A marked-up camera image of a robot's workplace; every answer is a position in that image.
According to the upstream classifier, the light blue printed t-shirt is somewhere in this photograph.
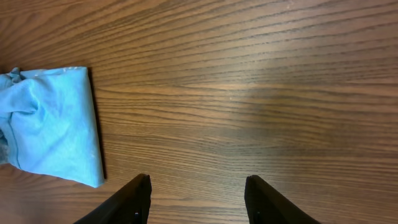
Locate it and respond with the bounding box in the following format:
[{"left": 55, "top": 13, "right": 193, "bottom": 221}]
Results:
[{"left": 1, "top": 67, "right": 104, "bottom": 188}]

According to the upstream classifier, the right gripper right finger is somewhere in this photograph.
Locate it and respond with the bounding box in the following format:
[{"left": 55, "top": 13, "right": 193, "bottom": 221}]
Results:
[{"left": 244, "top": 175, "right": 320, "bottom": 224}]

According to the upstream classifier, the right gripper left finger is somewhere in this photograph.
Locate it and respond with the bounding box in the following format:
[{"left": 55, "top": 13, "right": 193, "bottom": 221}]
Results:
[{"left": 75, "top": 174, "right": 152, "bottom": 224}]

